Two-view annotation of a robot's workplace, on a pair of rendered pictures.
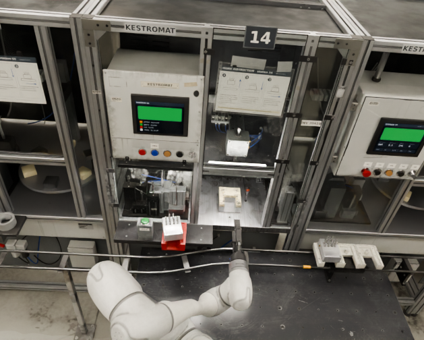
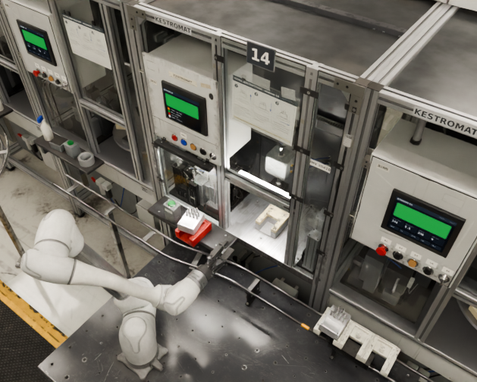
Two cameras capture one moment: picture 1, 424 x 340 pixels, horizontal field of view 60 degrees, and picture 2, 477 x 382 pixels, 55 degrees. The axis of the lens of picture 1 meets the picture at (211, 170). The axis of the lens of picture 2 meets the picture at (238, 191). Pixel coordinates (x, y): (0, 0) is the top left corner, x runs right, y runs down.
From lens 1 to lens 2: 1.11 m
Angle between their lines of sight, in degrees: 30
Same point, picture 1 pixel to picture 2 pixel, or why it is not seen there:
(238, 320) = (210, 336)
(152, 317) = (51, 262)
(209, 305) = (153, 295)
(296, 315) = (266, 366)
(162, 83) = (183, 77)
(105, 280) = (46, 221)
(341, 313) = not seen: outside the picture
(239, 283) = (177, 289)
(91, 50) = (135, 33)
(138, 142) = (171, 126)
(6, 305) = (93, 233)
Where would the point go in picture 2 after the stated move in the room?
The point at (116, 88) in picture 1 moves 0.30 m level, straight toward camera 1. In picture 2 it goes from (152, 71) to (114, 106)
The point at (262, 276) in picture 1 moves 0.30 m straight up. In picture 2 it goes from (265, 314) to (268, 281)
